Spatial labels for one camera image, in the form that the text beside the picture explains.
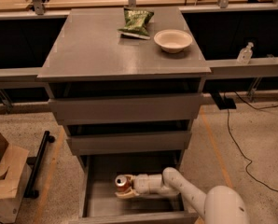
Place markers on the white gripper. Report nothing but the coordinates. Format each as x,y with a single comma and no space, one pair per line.
143,183

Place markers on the green chip bag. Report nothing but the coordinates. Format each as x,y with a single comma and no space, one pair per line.
136,21

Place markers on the grey middle drawer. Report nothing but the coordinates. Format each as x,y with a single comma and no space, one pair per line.
128,143

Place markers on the red coke can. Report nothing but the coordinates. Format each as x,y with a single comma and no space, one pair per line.
122,182

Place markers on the clear sanitizer bottle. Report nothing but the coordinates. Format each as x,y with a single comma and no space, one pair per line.
245,54

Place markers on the grey open bottom drawer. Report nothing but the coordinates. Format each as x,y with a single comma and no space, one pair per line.
99,205

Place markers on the white paper bowl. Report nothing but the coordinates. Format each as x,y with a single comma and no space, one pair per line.
173,41

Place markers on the grey top drawer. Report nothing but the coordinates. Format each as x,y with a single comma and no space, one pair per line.
126,109

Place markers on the black metal stand foot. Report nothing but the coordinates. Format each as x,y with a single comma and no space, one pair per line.
35,163

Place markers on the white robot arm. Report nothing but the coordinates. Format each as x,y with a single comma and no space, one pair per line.
220,205

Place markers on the black table foot bracket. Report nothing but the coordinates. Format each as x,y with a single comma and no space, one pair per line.
223,102

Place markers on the grey drawer cabinet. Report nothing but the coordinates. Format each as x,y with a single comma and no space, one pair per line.
91,59

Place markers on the cardboard box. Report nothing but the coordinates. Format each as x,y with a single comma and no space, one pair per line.
14,176

